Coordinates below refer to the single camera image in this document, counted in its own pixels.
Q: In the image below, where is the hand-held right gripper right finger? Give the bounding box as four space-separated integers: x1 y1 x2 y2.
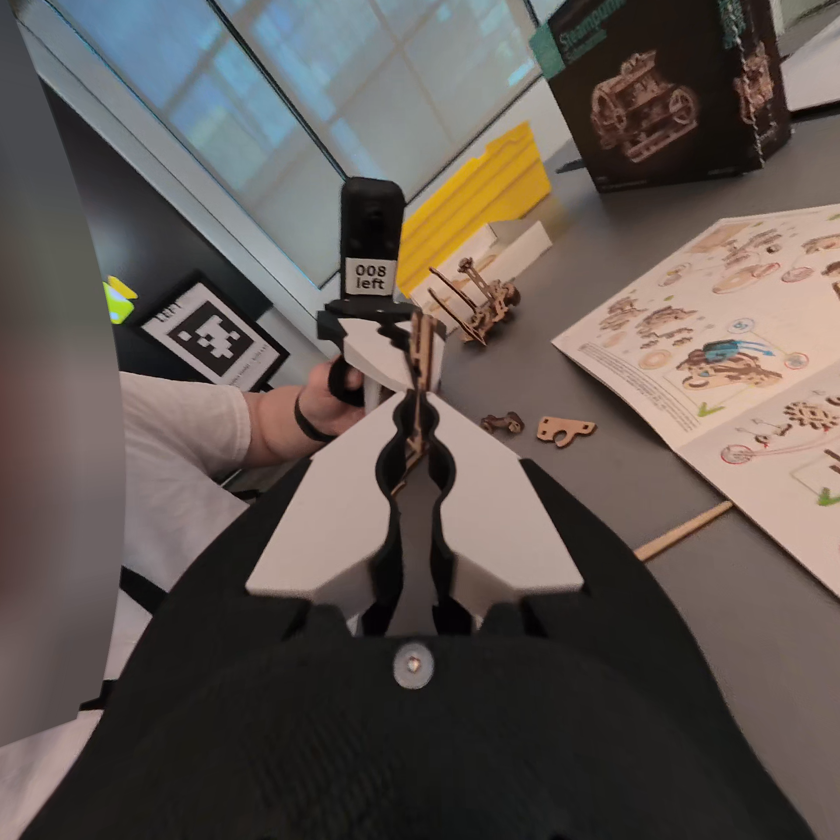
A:
428 387 586 634

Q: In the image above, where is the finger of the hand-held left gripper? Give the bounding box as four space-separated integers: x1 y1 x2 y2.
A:
341 318 416 396
425 320 452 396

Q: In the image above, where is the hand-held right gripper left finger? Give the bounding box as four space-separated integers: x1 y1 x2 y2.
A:
245 387 404 635

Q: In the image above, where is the wooden model part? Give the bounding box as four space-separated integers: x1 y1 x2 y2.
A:
406 311 439 460

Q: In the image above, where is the person's left forearm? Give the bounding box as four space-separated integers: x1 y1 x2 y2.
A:
244 384 309 468

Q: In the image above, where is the partly built wooden model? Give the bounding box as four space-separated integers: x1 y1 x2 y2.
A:
428 257 521 345

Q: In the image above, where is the black model kit box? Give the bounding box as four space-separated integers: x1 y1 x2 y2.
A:
528 0 794 194

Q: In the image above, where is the person's left hand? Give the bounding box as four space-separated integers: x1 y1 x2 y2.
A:
305 360 370 439

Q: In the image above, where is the stack of yellow plastic bins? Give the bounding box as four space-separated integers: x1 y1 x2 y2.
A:
397 121 552 296

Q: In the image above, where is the white cardboard box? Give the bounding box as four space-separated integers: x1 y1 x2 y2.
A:
410 220 552 316

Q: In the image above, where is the large glass window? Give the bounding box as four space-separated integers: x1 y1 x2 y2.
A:
46 0 565 290

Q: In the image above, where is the black white marker sign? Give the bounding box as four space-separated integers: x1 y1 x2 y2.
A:
134 274 291 393

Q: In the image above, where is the thin wooden stick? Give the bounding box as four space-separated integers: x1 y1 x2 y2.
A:
635 500 734 562

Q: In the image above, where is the yellow green tag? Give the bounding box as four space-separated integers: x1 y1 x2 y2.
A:
104 276 139 324

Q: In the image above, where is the illustrated instruction booklet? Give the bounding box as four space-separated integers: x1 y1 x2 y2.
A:
551 203 840 598

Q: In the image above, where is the white paper sheet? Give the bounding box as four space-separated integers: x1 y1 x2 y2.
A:
781 16 840 112

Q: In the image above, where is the flat wooden bracket part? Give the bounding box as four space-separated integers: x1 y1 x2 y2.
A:
537 416 597 449

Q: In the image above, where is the black shoulder strap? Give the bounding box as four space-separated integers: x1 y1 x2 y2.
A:
121 567 168 614

